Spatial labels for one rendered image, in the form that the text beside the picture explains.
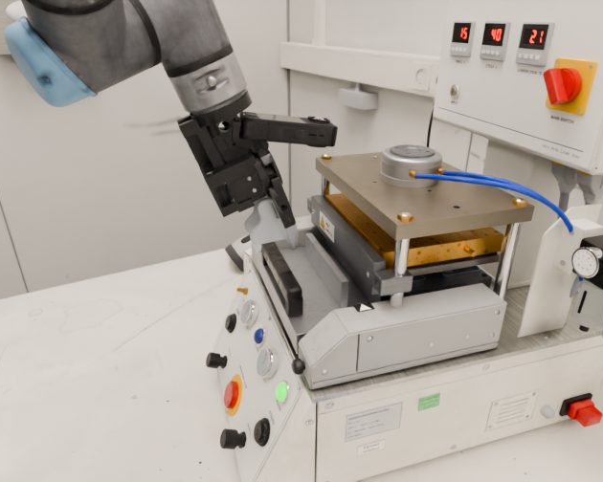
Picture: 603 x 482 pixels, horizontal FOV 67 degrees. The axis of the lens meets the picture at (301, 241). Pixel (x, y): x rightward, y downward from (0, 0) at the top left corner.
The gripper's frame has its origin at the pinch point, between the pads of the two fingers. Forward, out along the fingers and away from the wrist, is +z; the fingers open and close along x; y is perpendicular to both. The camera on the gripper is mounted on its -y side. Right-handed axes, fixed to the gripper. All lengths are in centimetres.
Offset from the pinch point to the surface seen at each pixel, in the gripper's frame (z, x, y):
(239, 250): 21.6, -44.1, 8.9
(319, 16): -9, -124, -52
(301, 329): 6.0, 10.1, 4.6
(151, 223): 42, -140, 41
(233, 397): 19.1, 1.5, 17.8
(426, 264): 5.8, 9.9, -12.9
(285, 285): 2.2, 5.9, 4.0
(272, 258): 2.1, -1.3, 3.9
